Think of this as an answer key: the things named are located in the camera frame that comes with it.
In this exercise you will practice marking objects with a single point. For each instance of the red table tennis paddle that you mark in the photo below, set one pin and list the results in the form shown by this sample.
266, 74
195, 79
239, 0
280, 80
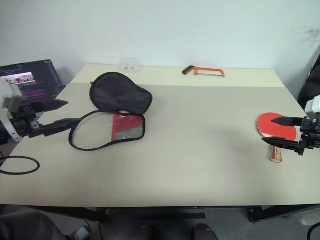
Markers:
267, 125

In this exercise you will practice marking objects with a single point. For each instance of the grey foot pedal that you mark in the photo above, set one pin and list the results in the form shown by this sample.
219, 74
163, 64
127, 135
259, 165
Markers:
82, 233

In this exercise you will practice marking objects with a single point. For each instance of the orange hacksaw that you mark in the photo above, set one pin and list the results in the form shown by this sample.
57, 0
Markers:
211, 70

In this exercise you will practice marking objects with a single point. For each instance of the dark rounded shape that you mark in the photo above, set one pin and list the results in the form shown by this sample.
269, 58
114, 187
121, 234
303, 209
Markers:
203, 232

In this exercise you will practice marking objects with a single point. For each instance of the grey fabric bulk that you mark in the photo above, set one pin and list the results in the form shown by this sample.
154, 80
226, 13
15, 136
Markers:
27, 225

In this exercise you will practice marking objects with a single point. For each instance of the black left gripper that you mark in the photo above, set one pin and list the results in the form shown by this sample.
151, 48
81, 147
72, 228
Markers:
26, 125

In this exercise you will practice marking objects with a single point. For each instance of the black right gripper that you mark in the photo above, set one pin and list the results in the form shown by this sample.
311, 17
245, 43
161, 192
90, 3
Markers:
310, 137

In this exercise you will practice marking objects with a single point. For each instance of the black zippered paddle case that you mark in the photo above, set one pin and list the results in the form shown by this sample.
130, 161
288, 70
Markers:
117, 95

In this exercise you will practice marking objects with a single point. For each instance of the clear plastic container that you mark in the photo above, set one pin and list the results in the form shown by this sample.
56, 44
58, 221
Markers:
130, 65

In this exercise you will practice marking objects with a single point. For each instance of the black table frame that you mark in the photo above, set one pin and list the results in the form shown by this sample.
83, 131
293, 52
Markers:
155, 215

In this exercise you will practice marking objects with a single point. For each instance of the black laptop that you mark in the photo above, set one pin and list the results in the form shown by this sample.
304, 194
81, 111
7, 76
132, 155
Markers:
40, 75

